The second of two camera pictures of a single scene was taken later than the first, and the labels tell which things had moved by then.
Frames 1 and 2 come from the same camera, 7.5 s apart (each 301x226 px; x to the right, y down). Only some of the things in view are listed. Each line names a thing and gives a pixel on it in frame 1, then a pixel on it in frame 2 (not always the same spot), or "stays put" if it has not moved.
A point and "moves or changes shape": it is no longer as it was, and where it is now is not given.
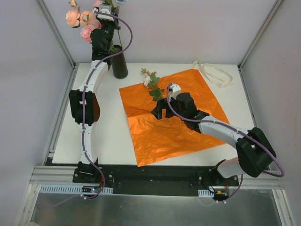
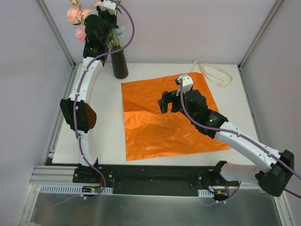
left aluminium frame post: [57, 33] stays put
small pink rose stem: [86, 31] moves or changes shape
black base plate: [156, 179] stays put
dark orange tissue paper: [154, 140] moves or changes shape
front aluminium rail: [63, 174] stays put
